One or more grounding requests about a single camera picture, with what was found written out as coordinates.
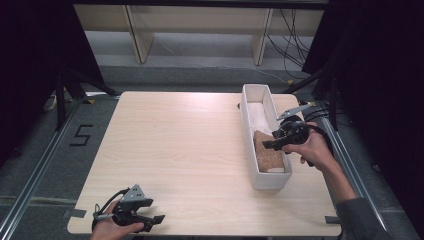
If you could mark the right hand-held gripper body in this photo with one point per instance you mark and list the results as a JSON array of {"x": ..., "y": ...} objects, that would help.
[{"x": 295, "y": 131}]

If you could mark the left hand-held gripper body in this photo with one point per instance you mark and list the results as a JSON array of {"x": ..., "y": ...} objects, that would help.
[{"x": 128, "y": 211}]

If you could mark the brown sock with label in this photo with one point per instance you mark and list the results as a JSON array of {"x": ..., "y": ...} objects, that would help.
[{"x": 266, "y": 155}]

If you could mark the long white box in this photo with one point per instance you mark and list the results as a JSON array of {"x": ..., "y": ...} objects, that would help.
[{"x": 263, "y": 181}]

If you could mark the person's left hand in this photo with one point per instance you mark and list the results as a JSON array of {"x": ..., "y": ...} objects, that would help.
[{"x": 110, "y": 231}]

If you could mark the person's right hand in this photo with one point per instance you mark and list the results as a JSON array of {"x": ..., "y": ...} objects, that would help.
[{"x": 315, "y": 150}]

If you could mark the yellow tape piece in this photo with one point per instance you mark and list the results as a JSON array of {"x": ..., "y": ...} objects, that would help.
[
  {"x": 313, "y": 103},
  {"x": 88, "y": 101}
]

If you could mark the black metal stand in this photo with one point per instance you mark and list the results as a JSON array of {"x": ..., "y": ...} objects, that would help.
[
  {"x": 333, "y": 100},
  {"x": 60, "y": 100}
]

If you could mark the grey tape piece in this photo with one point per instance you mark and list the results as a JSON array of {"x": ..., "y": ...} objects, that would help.
[{"x": 332, "y": 220}]

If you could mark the black curtain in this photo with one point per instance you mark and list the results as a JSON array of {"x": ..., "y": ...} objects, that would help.
[
  {"x": 383, "y": 83},
  {"x": 30, "y": 66}
]

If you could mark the beige desk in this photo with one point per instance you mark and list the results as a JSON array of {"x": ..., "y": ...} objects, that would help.
[{"x": 200, "y": 20}]

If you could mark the metal floor rail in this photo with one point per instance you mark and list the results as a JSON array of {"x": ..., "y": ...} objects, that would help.
[
  {"x": 36, "y": 170},
  {"x": 350, "y": 166}
]

